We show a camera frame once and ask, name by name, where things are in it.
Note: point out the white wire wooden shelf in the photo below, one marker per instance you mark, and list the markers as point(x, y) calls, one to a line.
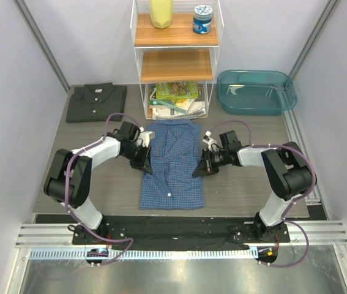
point(176, 53)

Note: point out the blue plaid long sleeve shirt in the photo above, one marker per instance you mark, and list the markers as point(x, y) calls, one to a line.
point(175, 154)

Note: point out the teal plastic basin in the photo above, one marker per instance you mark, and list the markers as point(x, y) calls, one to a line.
point(255, 92)

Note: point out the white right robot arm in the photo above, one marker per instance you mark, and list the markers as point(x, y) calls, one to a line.
point(290, 175)

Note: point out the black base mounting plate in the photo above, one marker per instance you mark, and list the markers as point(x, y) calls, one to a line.
point(162, 233)

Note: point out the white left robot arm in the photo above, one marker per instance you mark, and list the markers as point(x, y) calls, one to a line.
point(69, 178)

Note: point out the white slotted cable duct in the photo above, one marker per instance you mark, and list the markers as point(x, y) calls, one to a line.
point(102, 254)

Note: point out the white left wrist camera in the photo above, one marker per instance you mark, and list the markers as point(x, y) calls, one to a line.
point(145, 138)

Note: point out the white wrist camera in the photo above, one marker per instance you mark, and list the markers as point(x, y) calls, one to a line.
point(145, 138)
point(209, 141)

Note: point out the blue jar with lid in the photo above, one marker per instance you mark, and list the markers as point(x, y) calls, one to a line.
point(202, 19)

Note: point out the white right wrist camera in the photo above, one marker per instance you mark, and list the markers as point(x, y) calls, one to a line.
point(209, 141)

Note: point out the green picture book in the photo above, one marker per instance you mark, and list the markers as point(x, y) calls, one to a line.
point(177, 90)

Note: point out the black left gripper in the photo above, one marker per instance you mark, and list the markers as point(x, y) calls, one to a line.
point(144, 163)

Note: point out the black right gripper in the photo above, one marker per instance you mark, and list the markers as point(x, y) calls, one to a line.
point(205, 166)

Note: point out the yellow vase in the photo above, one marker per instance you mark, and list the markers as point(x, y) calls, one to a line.
point(161, 13)

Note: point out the folded dark grey shirt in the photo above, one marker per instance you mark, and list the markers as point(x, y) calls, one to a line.
point(94, 103)

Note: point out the stack of books and papers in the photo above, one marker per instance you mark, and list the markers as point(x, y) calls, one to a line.
point(176, 109)

